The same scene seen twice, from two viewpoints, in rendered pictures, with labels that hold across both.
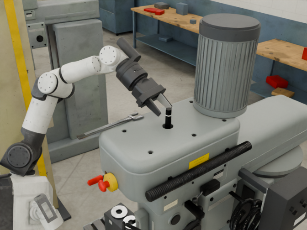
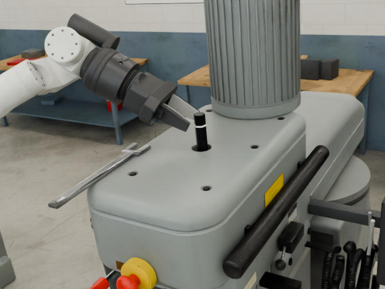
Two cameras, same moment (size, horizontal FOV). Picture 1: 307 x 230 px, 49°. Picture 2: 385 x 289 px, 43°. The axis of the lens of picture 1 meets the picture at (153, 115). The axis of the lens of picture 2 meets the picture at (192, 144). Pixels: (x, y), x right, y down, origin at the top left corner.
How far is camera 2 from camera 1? 0.39 m
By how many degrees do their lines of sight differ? 19
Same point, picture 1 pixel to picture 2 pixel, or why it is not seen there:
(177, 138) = (233, 157)
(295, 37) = not seen: hidden behind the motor
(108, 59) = (66, 51)
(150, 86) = (153, 84)
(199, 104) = (231, 105)
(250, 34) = not seen: outside the picture
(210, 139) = (282, 148)
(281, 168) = (351, 188)
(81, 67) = (9, 84)
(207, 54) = (232, 11)
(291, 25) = not seen: hidden behind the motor
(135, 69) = (121, 59)
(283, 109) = (323, 104)
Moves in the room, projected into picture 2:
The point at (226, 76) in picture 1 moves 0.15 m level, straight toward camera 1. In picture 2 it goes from (271, 40) to (298, 57)
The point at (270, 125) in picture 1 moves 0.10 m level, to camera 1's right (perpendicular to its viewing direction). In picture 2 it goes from (323, 125) to (353, 118)
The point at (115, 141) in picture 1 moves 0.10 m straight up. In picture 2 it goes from (129, 191) to (120, 133)
